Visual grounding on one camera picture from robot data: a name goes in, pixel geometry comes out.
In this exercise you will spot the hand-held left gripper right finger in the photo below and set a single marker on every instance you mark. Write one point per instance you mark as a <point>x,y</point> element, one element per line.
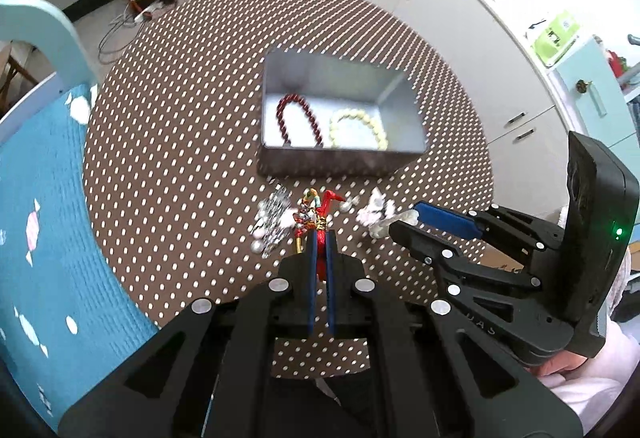
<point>330,288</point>

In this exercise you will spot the round polka dot table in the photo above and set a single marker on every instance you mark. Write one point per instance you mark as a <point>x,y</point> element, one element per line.
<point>175,142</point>

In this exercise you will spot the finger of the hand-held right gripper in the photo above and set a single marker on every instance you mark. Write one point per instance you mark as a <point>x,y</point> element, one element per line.
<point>445,218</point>
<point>415,240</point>

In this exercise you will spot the dark cloth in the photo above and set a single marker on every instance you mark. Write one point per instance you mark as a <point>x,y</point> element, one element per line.
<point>300,408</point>

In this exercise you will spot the red colourful tassel ornament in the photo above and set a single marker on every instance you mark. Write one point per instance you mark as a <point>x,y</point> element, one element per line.
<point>327,203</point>

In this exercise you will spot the silver pearl hair ornament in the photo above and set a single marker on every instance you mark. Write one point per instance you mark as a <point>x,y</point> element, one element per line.
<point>270,218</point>

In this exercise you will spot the wooden chair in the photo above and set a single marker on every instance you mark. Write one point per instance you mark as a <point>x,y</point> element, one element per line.
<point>12,77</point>

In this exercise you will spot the green box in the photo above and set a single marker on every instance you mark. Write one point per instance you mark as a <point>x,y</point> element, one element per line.
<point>555,37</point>

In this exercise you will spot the white power strip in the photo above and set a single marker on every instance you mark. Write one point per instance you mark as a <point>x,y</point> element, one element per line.
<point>147,11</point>

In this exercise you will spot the person's right hand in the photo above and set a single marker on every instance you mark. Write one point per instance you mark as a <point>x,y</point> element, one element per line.
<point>562,363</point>

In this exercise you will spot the person's right forearm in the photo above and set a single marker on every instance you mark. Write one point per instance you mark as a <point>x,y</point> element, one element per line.
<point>585,393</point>

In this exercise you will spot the red doll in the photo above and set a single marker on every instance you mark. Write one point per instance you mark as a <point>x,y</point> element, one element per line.
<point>614,61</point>

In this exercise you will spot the silver tin box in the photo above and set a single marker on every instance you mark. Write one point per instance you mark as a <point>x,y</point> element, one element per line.
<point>325,77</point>

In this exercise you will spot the light blue cabinet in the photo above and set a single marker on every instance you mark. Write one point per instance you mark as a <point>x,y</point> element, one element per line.
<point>595,87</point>

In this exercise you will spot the white cabinet row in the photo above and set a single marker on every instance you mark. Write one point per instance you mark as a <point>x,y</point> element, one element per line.
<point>465,27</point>

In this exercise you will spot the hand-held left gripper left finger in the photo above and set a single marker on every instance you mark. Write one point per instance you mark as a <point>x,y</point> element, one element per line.
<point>312,288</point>

